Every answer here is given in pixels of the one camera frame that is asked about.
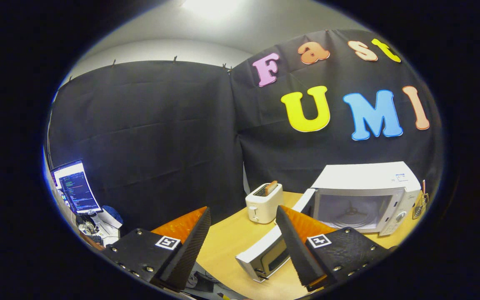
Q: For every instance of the blue cloth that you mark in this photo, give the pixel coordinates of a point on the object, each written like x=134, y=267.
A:
x=114, y=212

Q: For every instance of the white toaster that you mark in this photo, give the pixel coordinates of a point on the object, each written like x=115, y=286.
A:
x=263, y=208

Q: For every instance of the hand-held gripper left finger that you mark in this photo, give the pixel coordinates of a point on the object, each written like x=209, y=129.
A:
x=190, y=250

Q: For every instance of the white office desk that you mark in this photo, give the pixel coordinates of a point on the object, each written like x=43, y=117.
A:
x=108, y=237

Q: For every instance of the brown toast slice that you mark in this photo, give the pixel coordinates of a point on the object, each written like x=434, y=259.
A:
x=271, y=187

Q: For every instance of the white box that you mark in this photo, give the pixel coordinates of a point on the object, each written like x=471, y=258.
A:
x=106, y=221

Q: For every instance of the white microwave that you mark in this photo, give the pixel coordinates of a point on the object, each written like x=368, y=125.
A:
x=361, y=179

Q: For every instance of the black floor power box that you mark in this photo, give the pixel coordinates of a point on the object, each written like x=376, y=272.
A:
x=203, y=282

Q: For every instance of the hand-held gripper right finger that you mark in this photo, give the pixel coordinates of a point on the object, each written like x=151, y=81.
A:
x=296, y=250

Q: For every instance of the computer monitor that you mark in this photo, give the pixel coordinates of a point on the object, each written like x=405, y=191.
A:
x=77, y=189

